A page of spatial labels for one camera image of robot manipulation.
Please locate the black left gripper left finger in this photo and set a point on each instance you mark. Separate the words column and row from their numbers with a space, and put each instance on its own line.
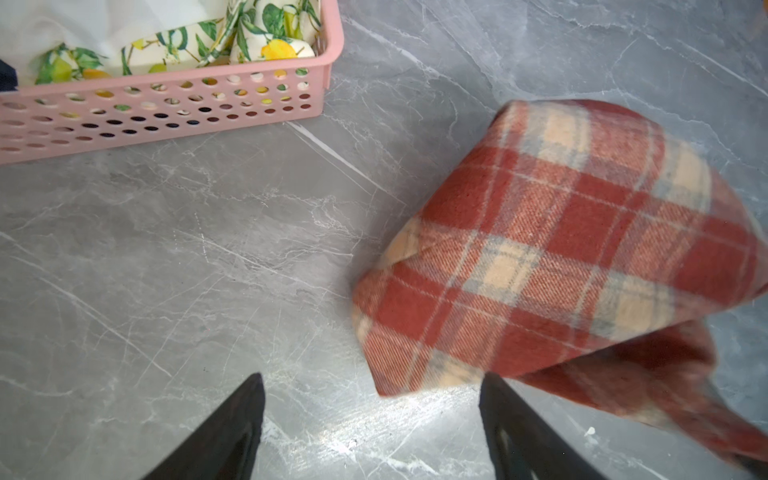
column 224, row 446

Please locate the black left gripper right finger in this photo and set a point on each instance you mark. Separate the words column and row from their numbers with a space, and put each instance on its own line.
column 521, row 444

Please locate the red plaid skirt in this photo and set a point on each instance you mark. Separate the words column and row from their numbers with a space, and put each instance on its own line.
column 578, row 248

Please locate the pink perforated plastic basket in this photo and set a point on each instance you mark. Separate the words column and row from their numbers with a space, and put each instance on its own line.
column 46, row 121

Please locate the lemon print skirt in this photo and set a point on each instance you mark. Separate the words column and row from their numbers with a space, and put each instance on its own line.
column 249, row 31

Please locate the dark navy skirt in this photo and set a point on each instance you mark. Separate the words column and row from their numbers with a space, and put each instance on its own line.
column 8, row 78

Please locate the white fabric skirt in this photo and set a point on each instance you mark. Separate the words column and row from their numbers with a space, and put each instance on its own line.
column 30, row 28

